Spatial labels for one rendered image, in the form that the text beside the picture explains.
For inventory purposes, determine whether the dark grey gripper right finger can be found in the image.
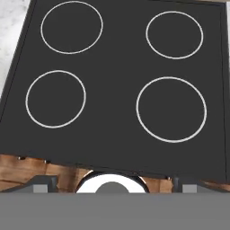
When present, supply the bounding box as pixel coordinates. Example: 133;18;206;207
172;175;230;194

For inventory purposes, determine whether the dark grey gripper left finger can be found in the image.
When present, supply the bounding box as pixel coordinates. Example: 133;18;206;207
2;174;59;194

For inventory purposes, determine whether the white and black round object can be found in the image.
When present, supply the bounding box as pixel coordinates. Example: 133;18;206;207
75;170;150;194

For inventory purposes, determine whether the black glass hob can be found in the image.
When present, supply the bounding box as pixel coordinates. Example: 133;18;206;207
0;0;229;183

